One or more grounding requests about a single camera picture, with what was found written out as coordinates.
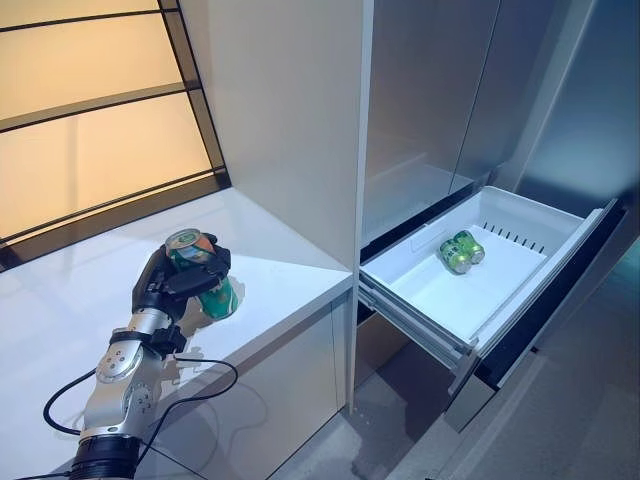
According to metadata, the small green drink can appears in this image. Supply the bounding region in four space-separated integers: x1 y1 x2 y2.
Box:
462 231 488 265
439 229 474 276

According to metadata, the white fridge drawer steel front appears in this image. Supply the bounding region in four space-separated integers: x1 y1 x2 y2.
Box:
357 184 629 434

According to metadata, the white counter cabinet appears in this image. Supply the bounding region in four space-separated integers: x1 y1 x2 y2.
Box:
0 187 357 480

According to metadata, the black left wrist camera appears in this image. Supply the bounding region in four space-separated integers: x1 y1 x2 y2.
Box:
143 323 189 362

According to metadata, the stainless steel fridge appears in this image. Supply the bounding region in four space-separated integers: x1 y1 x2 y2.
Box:
355 0 631 436

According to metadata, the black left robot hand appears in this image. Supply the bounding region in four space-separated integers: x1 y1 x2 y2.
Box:
130 243 233 331

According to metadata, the tall green beer can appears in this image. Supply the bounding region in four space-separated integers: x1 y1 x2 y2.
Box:
164 228 243 320

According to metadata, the backlit panel with black frame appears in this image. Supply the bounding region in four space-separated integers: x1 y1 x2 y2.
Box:
0 0 232 274

